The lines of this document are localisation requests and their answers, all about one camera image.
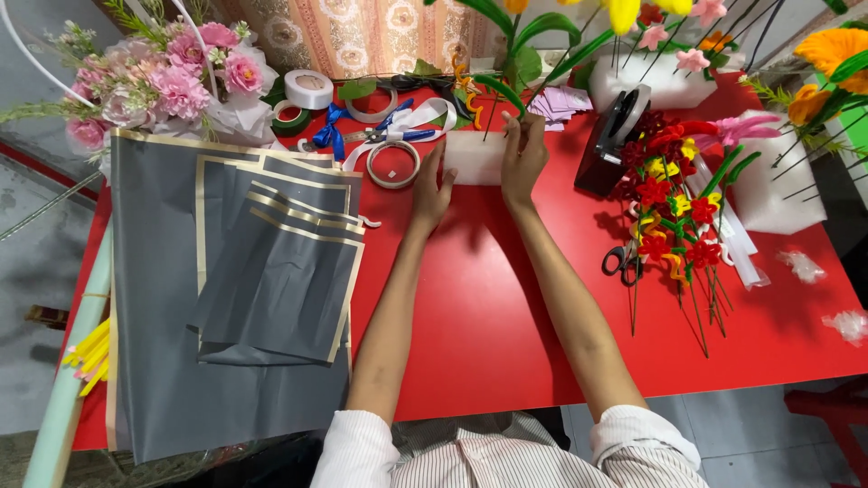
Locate crumpled clear plastic wrapper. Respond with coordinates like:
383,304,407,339
775,249,828,286
821,309,868,348

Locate pink flower bouquet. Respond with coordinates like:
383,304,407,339
0,0,280,160

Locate orange curled pipe cleaner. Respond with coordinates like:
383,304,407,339
450,54,485,131

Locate red stool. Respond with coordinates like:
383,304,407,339
784,377,868,488

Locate large grey gold-edged wrapping sheet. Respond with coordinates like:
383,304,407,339
105,129,367,466

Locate bundle of yellow sticks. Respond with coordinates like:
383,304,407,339
61,317,111,398

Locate loose white ribbon strip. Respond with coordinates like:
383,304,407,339
341,98,459,172

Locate clear plastic sleeves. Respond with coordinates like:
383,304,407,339
684,155,773,291

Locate person's left hand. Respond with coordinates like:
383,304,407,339
410,139,458,226

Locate green floral tape roll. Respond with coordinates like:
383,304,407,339
272,99,312,136

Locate yellow tulip green-leaf stem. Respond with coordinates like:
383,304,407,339
424,0,642,143

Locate blue ribbon bow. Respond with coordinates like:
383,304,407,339
312,102,356,162

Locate person's striped white shirt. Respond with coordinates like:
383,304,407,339
311,404,710,488

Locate black tape dispenser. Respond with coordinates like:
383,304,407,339
574,84,653,198

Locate small grey gold-edged wrapping sheet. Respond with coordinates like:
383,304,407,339
186,180,367,368

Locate white ribbon roll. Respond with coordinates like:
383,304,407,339
284,68,335,111

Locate stack of lilac paper cards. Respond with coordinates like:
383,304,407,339
527,85,595,132

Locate large white foam block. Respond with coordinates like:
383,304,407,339
727,110,829,236

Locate orange artificial flowers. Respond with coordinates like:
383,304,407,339
739,20,868,204

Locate pile of pipe-cleaner flowers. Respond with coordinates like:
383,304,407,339
609,110,764,359

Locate large clear tape roll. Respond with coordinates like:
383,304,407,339
365,140,422,190

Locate blue-handled scissors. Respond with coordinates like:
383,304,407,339
297,99,439,154

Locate black ribbon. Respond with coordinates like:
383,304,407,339
377,72,476,122

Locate small white foam block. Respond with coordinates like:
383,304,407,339
443,131,511,187

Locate patterned curtain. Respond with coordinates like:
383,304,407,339
210,0,492,81

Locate green artificial leaves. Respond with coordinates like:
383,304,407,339
336,58,445,103

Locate white foam block with flowers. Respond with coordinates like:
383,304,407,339
587,52,747,113

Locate pink pipe-cleaner flower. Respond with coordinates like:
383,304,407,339
690,113,785,153

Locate black-handled scissors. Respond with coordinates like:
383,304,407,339
601,239,646,287

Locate white curved tube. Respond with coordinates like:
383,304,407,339
0,0,221,111

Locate small clear tape roll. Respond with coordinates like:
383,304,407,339
345,87,400,125

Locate mint green paper roll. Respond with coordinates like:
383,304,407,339
22,220,115,488

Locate person's right hand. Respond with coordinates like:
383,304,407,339
500,112,551,208

